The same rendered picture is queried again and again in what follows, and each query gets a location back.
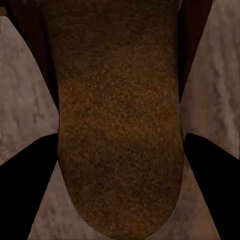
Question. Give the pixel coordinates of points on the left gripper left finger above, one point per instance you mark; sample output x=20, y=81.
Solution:
x=23, y=181

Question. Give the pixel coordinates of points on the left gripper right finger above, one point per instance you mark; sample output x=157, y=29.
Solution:
x=218, y=175

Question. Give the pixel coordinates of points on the sandal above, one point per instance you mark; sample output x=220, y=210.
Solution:
x=116, y=71

